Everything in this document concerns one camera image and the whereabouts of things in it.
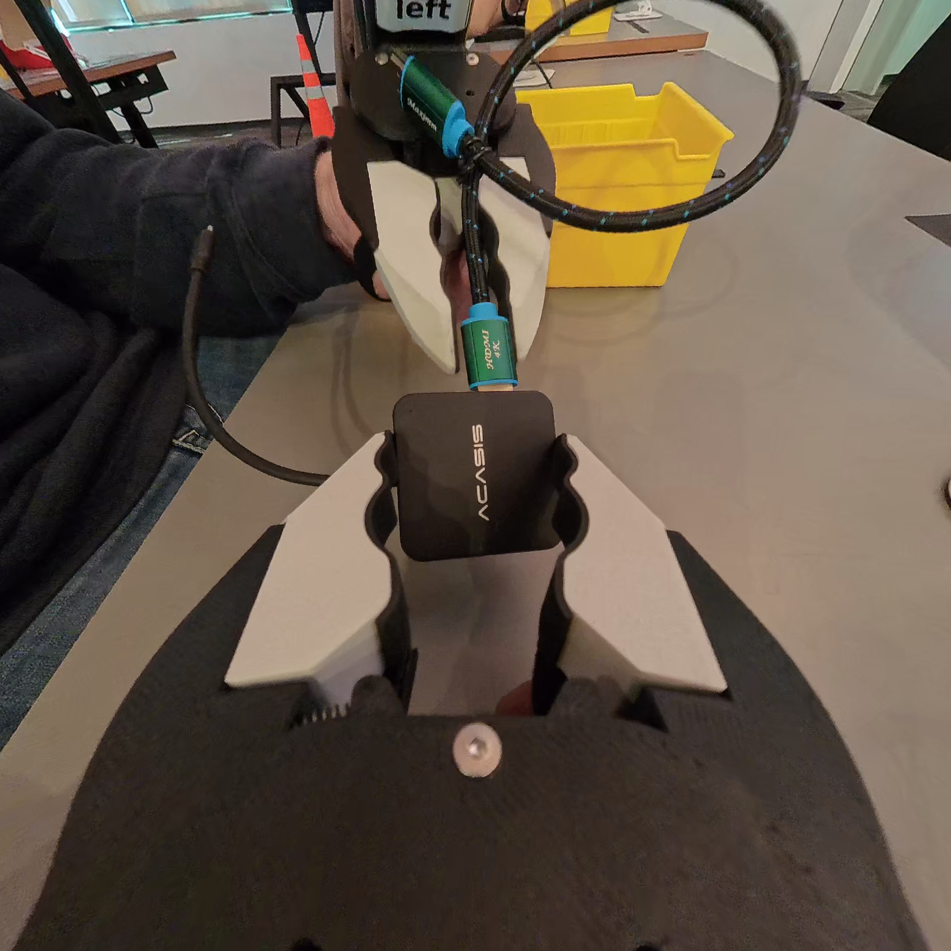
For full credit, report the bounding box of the thin braided HDMI cable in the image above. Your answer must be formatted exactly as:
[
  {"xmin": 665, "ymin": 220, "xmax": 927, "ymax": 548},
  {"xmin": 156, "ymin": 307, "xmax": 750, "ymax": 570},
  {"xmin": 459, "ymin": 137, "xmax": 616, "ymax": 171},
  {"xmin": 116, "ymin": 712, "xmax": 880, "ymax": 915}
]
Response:
[{"xmin": 396, "ymin": 0, "xmax": 805, "ymax": 396}]

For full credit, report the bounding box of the yellow plastic bin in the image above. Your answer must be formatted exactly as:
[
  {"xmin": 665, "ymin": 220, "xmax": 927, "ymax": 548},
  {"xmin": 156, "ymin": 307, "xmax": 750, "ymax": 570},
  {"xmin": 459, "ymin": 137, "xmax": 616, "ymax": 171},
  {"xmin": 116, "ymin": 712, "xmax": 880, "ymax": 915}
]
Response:
[{"xmin": 516, "ymin": 82, "xmax": 735, "ymax": 288}]

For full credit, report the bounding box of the wooden office desk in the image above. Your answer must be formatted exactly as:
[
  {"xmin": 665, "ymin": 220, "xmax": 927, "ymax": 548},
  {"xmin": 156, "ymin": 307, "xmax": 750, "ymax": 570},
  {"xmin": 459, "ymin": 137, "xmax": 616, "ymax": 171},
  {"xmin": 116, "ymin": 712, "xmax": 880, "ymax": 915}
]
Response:
[
  {"xmin": 475, "ymin": 15, "xmax": 708, "ymax": 64},
  {"xmin": 0, "ymin": 51, "xmax": 177, "ymax": 98}
]

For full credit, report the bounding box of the black sign easel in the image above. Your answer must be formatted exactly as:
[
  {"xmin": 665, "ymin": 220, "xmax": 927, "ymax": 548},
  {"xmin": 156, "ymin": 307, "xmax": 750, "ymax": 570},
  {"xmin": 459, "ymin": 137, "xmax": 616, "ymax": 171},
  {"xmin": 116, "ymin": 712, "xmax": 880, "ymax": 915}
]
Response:
[{"xmin": 15, "ymin": 0, "xmax": 160, "ymax": 146}]

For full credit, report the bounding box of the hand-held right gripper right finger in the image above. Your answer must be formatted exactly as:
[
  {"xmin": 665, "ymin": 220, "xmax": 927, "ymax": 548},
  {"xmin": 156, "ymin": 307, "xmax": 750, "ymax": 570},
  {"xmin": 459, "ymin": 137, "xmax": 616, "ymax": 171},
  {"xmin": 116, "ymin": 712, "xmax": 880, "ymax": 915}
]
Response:
[{"xmin": 531, "ymin": 434, "xmax": 729, "ymax": 707}]

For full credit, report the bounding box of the black office chair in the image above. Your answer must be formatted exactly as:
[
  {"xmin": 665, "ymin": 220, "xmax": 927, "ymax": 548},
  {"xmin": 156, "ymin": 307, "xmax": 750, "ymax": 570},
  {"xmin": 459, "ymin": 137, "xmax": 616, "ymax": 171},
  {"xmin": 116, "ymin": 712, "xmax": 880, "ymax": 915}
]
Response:
[{"xmin": 865, "ymin": 41, "xmax": 951, "ymax": 160}]

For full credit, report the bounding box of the black USB cable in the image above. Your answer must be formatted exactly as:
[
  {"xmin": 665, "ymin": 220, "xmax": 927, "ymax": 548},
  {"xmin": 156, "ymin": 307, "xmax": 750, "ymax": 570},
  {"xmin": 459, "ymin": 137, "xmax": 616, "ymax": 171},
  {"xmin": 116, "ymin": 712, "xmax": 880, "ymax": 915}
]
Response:
[{"xmin": 182, "ymin": 226, "xmax": 331, "ymax": 487}]

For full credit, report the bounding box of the another person's forearm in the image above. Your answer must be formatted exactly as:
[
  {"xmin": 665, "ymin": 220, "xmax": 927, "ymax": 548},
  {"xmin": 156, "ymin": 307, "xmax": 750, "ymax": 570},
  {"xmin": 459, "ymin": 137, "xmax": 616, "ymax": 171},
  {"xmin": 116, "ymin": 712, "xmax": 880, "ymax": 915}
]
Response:
[{"xmin": 470, "ymin": 0, "xmax": 530, "ymax": 40}]

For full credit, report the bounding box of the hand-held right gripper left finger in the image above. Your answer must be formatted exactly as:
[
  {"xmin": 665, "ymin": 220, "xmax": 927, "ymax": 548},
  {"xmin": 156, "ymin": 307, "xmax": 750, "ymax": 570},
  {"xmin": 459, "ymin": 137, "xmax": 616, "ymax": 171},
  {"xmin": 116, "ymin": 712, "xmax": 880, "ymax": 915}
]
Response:
[{"xmin": 223, "ymin": 431, "xmax": 419, "ymax": 707}]

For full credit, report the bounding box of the person's left hand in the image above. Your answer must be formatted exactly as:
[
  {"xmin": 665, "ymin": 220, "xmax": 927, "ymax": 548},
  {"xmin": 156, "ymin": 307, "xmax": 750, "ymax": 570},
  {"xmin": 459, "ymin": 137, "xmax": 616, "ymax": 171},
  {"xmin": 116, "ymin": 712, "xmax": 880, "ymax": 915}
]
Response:
[{"xmin": 314, "ymin": 152, "xmax": 391, "ymax": 302}]

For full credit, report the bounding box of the orange traffic cone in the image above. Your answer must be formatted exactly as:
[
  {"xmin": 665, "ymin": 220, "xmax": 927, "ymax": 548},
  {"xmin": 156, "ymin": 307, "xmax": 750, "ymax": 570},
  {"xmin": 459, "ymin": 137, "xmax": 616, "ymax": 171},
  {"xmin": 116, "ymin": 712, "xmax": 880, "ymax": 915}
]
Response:
[{"xmin": 296, "ymin": 33, "xmax": 335, "ymax": 138}]

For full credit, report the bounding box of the person's blue jeans leg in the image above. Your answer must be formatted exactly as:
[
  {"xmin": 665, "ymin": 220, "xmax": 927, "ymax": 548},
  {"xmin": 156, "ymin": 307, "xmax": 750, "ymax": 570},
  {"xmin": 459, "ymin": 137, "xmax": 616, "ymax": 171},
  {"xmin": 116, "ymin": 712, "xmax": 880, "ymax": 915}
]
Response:
[{"xmin": 0, "ymin": 334, "xmax": 283, "ymax": 751}]

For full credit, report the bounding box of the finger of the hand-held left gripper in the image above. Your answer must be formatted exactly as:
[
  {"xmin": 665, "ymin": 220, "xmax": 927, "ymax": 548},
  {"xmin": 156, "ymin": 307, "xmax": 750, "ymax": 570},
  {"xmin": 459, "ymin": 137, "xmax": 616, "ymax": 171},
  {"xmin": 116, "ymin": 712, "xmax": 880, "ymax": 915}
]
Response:
[
  {"xmin": 474, "ymin": 156, "xmax": 554, "ymax": 359},
  {"xmin": 366, "ymin": 160, "xmax": 468, "ymax": 374}
]

